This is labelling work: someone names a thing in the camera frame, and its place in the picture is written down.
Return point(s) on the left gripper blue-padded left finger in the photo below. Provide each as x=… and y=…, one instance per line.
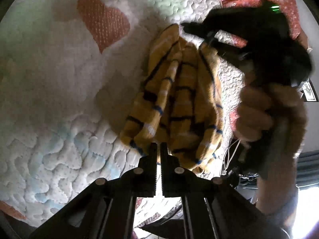
x=141, y=180

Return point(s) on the yellow striped knit sweater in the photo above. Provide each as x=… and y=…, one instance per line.
x=179, y=102

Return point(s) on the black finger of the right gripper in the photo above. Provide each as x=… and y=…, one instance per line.
x=228, y=51

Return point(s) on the quilted heart-pattern blanket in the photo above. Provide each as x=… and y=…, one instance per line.
x=70, y=70

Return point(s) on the person's right hand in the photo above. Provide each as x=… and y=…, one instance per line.
x=253, y=118

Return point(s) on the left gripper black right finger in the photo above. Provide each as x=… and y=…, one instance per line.
x=176, y=180

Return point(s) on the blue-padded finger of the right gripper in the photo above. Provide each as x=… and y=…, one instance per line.
x=202, y=30

